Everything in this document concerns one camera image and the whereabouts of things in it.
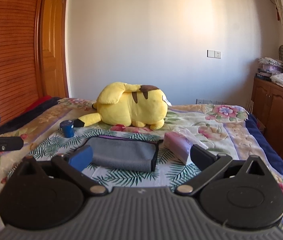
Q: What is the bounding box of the purple and grey towel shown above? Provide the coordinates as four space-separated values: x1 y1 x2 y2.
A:
83 135 160 172

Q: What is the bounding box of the dark blue blanket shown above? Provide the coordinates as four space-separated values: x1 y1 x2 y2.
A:
245 114 283 175

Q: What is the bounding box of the stack of folded linens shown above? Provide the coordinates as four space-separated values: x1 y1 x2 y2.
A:
257 57 283 77

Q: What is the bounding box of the wooden louvered wardrobe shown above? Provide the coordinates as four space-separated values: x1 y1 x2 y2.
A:
0 0 69 125

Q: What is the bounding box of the wooden low cabinet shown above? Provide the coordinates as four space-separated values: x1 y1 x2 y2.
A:
251 77 283 159

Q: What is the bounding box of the white wall switch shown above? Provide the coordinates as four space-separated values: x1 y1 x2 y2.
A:
207 50 222 59

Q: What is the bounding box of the blue cup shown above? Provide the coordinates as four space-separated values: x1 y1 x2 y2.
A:
60 120 74 138

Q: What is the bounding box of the yellow plush toy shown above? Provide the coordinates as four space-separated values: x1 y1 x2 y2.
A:
74 82 171 130

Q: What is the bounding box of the floral quilt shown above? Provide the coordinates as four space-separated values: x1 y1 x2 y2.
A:
0 98 283 230

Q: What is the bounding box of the leaf pattern sheet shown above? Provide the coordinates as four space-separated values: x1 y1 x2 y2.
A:
29 127 224 190

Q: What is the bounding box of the red cloth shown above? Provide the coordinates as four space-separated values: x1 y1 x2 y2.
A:
23 95 52 115

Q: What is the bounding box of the pink tissue pack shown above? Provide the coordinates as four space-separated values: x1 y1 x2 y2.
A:
163 127 208 165

